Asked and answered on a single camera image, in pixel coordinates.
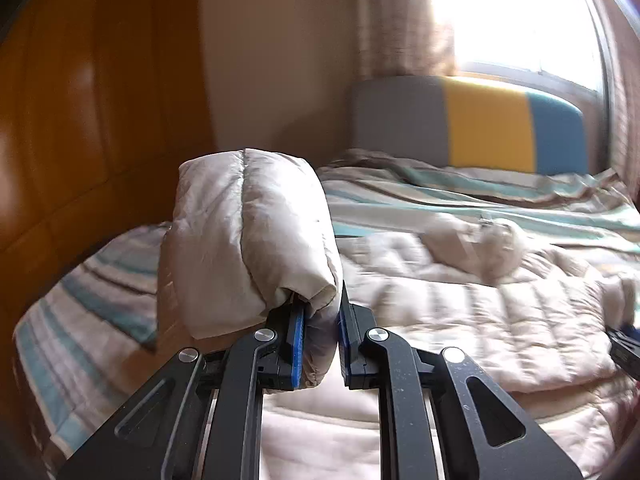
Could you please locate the beige puffer jacket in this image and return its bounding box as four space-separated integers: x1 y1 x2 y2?
157 147 640 480

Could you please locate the beige patterned curtain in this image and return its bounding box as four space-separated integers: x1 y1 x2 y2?
575 0 640 206
350 0 457 82

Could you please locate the striped bed cover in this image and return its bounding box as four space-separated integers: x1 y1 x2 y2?
11 149 640 461

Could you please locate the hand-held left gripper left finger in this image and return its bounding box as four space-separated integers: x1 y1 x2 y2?
57 302 307 480

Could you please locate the grey yellow blue headboard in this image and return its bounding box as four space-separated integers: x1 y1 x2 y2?
350 75 588 176

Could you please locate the brown wooden wardrobe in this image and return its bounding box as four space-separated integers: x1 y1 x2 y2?
0 0 217 326

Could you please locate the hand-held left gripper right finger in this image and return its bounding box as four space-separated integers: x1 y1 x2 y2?
337 280 584 480

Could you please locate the bright window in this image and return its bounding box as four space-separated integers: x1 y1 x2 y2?
425 0 607 98

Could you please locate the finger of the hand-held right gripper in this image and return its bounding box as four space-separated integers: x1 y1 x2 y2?
606 324 640 382

